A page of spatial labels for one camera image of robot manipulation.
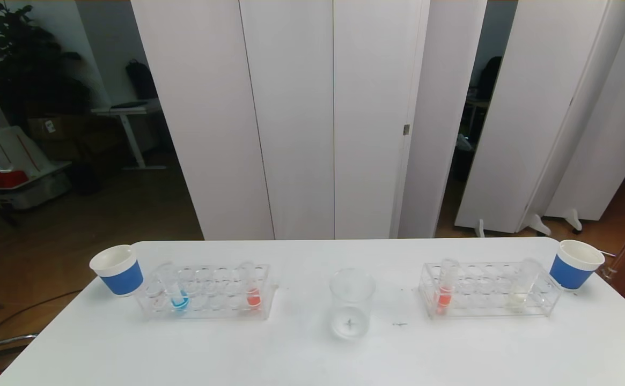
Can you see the clear plastic test tube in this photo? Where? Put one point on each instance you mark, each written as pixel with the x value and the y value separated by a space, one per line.
pixel 443 299

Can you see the test tube with red liquid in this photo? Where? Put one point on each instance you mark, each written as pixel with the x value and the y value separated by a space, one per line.
pixel 253 298

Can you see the clear glass beaker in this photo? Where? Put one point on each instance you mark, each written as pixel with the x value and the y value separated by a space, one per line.
pixel 351 316

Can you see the clear acrylic test tube rack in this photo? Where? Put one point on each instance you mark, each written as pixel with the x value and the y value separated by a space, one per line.
pixel 484 300
pixel 210 300

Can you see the test tube with blue liquid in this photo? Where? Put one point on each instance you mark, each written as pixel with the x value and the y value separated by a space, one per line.
pixel 179 302

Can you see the test tube with yellowish liquid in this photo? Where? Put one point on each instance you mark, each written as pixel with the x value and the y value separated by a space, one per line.
pixel 520 294

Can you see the white folding partition with hinge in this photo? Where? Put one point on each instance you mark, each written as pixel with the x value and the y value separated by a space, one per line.
pixel 291 107

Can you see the white standing desk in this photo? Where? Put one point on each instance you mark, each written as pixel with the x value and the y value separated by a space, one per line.
pixel 127 110

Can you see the black backpack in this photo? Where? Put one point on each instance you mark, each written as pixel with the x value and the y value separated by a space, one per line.
pixel 140 80

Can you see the blue and white paper cup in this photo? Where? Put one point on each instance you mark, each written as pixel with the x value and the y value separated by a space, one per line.
pixel 568 272
pixel 122 277

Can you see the black chair behind partitions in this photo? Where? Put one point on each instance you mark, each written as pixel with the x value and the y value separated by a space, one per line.
pixel 489 78

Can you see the white folding partition with feet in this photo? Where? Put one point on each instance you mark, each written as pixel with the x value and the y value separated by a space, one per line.
pixel 532 107

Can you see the brown cardboard box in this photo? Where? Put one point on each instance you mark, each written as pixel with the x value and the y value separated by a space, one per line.
pixel 49 127

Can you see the white machine base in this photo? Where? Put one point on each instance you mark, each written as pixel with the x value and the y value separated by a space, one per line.
pixel 14 155

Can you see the dark green potted plant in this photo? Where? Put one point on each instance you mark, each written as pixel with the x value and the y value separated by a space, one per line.
pixel 28 64

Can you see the grey metal frame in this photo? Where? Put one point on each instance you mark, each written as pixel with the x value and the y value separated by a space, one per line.
pixel 1 342

